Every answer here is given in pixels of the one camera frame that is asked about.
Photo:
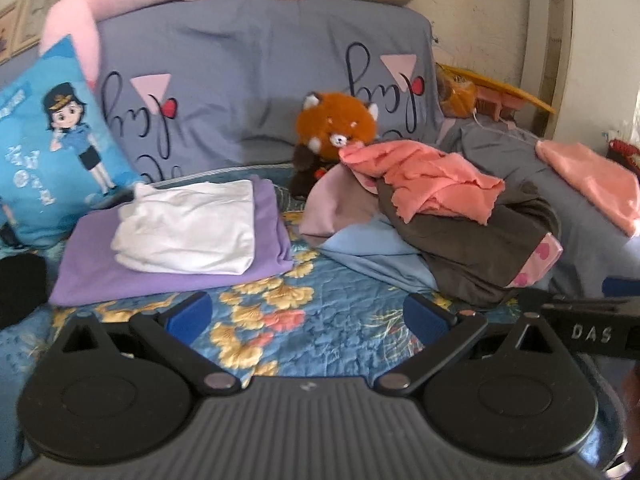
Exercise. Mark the folded white garment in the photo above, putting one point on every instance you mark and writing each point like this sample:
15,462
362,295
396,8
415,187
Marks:
201,228

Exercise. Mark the pink fleece towel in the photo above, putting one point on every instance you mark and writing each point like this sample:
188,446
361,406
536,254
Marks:
425,180

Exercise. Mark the pale pink garment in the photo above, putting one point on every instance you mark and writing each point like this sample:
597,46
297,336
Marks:
337,201

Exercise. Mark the orange plastic bag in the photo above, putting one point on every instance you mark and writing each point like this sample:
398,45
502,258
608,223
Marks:
456,94

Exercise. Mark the yellow pink plastic rack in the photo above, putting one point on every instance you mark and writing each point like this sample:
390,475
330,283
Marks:
501,95

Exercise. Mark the black garment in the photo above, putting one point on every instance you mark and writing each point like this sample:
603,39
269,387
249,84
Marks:
23,287

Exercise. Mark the blue floral quilt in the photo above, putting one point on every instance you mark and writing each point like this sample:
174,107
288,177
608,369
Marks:
84,401

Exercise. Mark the folded purple garment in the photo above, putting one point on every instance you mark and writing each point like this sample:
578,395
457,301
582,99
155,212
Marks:
89,272

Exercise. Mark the dark grey garment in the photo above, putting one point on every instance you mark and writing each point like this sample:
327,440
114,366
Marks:
478,264

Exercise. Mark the red panda plush toy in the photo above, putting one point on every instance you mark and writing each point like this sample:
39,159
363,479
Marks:
327,123

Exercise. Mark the grey-blue printed duvet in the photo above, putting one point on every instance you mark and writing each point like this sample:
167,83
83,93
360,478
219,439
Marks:
188,87

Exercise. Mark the light blue garment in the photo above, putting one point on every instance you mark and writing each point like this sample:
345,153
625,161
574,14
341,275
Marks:
375,249

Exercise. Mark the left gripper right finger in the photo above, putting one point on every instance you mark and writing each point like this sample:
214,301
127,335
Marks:
445,337

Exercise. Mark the framed picture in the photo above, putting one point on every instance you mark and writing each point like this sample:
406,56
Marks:
21,26

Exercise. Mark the blue cartoon police pillow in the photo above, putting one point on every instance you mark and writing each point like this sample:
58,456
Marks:
58,157

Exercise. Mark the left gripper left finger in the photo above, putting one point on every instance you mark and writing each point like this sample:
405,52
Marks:
167,337

